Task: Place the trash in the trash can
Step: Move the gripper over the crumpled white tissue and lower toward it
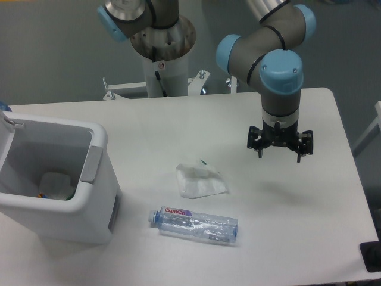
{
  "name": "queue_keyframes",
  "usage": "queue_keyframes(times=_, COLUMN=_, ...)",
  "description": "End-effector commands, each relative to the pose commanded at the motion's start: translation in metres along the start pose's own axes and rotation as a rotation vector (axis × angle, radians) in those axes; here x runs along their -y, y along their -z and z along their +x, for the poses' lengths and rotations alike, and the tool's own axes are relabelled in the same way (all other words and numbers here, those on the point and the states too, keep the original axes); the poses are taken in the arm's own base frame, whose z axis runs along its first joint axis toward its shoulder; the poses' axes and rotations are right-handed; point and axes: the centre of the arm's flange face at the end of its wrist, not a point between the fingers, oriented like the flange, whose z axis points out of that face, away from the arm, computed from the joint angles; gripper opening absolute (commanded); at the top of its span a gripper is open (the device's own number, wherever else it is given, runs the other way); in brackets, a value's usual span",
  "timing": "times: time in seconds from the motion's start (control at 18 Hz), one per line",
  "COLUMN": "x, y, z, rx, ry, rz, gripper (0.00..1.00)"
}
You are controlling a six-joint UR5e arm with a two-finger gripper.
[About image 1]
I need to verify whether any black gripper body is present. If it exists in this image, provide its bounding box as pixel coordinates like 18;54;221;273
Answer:
259;121;302;148

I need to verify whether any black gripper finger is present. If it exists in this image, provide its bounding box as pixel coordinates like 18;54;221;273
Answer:
247;126;271;158
287;130;313;163

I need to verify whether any white plastic wrapper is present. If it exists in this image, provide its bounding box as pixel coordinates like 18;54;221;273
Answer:
176;159;229;199

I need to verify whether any clear plastic water bottle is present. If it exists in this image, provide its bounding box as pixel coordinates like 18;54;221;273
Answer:
148;206;239;243

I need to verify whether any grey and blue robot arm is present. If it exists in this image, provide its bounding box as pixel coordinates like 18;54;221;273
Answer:
97;1;316;157

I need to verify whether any white trash can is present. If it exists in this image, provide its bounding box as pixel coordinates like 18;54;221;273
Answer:
1;112;121;244

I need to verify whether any black clamp at table edge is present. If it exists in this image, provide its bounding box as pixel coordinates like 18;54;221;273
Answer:
360;241;380;273

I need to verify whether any blue object at left edge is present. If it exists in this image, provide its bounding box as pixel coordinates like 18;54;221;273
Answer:
0;101;12;112

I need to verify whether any white frame at right edge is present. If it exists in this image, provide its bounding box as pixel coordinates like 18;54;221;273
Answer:
352;101;380;158

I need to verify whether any white metal base frame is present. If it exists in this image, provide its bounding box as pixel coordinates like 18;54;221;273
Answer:
102;70;239;101

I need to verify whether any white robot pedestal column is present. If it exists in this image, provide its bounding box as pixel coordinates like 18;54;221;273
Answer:
130;15;197;98

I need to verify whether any black cable on pedestal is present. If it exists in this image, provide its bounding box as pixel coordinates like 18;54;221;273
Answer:
151;46;168;97

